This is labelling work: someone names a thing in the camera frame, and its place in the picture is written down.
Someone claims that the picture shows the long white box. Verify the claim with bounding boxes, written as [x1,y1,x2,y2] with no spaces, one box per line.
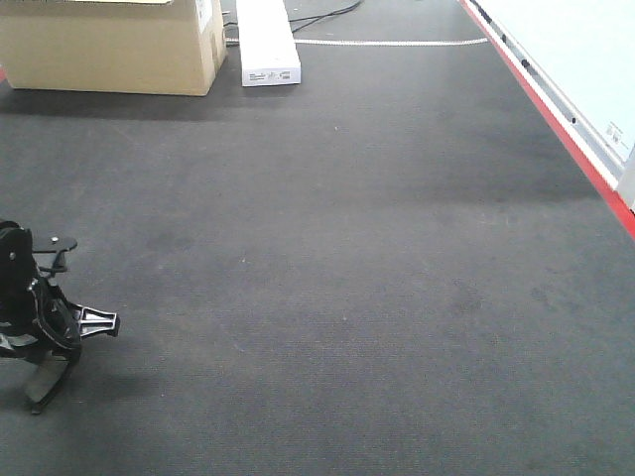
[236,0,302,87]

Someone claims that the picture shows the brake pad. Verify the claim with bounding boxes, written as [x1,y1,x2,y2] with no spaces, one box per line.
[25,357,70,415]

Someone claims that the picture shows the black floor cable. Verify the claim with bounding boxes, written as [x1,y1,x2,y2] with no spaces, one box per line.
[222,0,366,35]

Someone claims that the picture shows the white side guard panel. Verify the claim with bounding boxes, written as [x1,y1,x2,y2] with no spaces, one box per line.
[478,1,634,206]

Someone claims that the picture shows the dark grey conveyor belt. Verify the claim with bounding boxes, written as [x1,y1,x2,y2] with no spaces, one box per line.
[1,1,634,475]

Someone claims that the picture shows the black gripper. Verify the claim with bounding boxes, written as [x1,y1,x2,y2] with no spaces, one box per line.
[1,220,121,363]

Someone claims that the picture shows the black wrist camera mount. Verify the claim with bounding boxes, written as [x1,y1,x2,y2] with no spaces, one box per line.
[33,236,77,275]

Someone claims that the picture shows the cardboard box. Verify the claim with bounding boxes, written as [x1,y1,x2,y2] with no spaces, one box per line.
[1,1,226,96]

